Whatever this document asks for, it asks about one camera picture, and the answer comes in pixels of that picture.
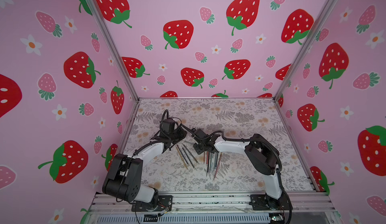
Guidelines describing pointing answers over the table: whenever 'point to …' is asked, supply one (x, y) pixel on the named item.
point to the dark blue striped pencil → (188, 157)
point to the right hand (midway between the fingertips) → (195, 147)
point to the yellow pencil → (181, 156)
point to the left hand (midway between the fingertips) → (188, 131)
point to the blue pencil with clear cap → (191, 154)
